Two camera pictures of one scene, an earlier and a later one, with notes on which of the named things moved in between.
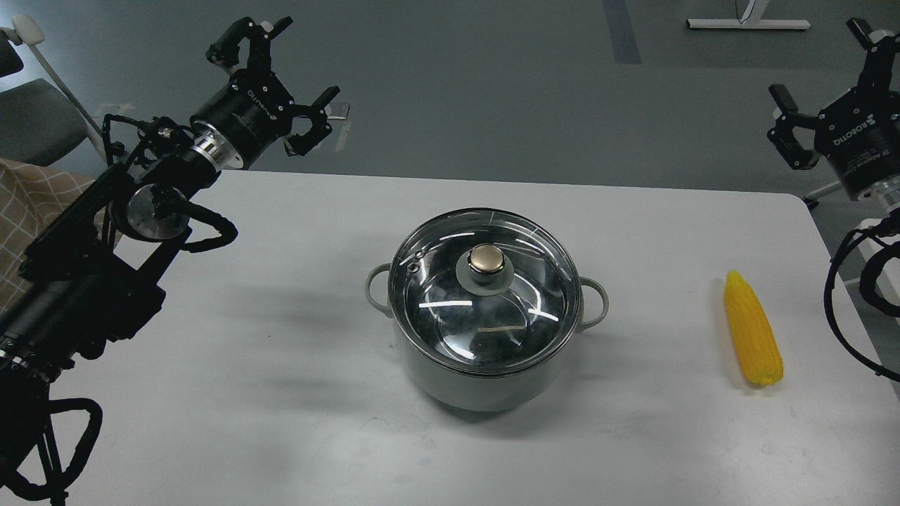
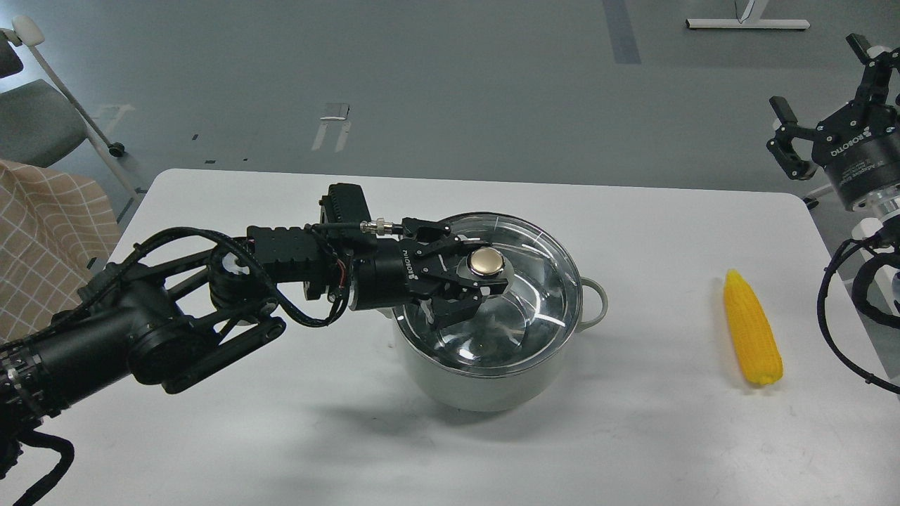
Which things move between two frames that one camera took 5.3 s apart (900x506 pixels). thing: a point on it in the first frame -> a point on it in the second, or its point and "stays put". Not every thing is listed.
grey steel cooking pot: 482,393 stays put
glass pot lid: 484,291 stays put
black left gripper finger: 226,48 -> 430,237
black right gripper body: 860,135 stays put
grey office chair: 41,122 stays put
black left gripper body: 254,110 -> 384,281
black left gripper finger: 299,145 -> 449,301
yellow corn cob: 757,340 stays put
